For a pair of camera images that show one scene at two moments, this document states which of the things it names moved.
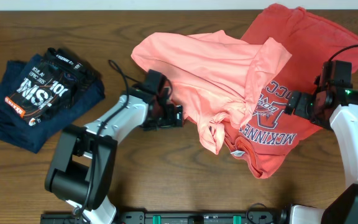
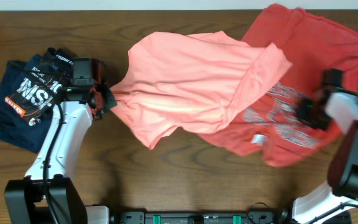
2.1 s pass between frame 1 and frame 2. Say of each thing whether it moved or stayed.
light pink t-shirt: moved
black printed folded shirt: stayed
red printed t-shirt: moved
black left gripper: moved
